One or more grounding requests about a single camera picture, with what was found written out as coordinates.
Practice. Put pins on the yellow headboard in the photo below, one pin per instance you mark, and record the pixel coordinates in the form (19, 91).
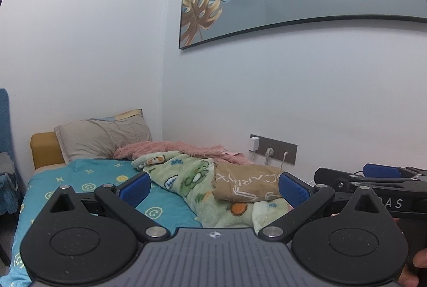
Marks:
(45, 150)

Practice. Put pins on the green printed blanket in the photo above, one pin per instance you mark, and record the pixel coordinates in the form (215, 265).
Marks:
(186, 180)

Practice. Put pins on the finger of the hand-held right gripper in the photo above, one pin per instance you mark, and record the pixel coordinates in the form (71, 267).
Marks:
(333, 177)
(380, 171)

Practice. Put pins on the pink fuzzy blanket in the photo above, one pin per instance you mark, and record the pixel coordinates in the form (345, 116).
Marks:
(186, 148)

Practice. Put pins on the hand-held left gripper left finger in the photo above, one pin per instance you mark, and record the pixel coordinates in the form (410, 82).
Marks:
(135, 188)

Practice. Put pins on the yellow edged pillow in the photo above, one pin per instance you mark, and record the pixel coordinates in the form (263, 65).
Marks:
(130, 114)

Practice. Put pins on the tan shirt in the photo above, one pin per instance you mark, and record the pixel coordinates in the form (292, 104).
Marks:
(247, 182)

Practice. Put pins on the grey pillow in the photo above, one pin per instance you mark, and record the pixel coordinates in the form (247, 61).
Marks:
(100, 140)

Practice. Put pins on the white charger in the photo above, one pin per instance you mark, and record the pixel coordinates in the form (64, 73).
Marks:
(254, 143)

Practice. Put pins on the person's right hand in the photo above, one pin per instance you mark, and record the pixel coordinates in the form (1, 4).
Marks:
(421, 260)

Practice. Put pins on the grey wall outlet panel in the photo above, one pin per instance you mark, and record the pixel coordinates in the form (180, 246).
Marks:
(277, 143)

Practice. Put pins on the blue covered chair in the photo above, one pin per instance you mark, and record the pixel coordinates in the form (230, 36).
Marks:
(8, 126)

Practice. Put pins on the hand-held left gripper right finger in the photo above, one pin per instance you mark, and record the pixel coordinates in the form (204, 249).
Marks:
(293, 190)

